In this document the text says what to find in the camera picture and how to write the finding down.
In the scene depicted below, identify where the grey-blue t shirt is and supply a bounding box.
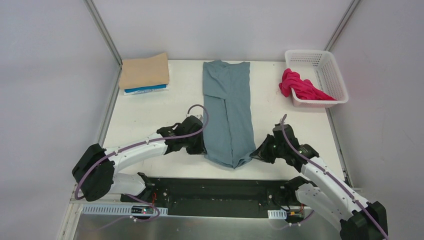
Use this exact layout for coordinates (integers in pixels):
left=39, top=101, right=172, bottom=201
left=202, top=60, right=256, bottom=169

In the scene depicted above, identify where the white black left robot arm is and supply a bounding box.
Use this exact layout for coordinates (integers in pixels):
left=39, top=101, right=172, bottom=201
left=71, top=115, right=206, bottom=203

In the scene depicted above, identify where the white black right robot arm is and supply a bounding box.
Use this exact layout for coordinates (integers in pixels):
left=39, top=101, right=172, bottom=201
left=250, top=123, right=389, bottom=240

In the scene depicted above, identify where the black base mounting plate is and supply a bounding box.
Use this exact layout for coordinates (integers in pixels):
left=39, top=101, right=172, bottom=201
left=120, top=176, right=301, bottom=219

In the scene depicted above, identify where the pink red t shirt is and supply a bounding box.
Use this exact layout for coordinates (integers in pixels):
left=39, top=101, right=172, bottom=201
left=278, top=68, right=336, bottom=101

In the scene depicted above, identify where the right controller circuit board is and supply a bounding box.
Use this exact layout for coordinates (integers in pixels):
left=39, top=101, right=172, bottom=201
left=287, top=211, right=304, bottom=221

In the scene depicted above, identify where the controller circuit board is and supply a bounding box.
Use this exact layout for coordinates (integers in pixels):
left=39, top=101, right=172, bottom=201
left=131, top=205, right=155, bottom=216
left=287, top=211, right=304, bottom=221

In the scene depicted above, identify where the folded blue white t shirt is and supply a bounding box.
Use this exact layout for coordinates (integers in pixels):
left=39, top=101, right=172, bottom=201
left=123, top=84, right=169, bottom=96

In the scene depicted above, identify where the folded tan t shirt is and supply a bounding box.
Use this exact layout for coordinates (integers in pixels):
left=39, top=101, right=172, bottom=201
left=118, top=52, right=170, bottom=89

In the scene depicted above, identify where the left controller circuit board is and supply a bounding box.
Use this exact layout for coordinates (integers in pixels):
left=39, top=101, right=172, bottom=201
left=131, top=205, right=155, bottom=216

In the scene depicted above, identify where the white plastic laundry basket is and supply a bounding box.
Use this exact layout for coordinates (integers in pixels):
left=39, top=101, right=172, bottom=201
left=284, top=49, right=349, bottom=108

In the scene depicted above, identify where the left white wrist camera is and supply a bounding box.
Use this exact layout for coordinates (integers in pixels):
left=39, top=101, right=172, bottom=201
left=195, top=114, right=204, bottom=122

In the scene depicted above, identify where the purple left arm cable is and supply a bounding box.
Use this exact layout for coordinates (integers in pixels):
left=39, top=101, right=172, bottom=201
left=74, top=104, right=210, bottom=223

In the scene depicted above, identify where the right aluminium frame post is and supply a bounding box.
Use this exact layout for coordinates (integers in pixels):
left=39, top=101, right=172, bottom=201
left=324, top=0, right=362, bottom=52

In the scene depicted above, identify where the aluminium frame post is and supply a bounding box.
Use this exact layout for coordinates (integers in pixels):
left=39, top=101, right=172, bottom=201
left=83, top=0, right=123, bottom=67
left=324, top=0, right=362, bottom=52

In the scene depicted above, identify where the left aluminium frame post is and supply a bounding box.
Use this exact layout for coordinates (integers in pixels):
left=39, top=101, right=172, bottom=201
left=83, top=0, right=123, bottom=67

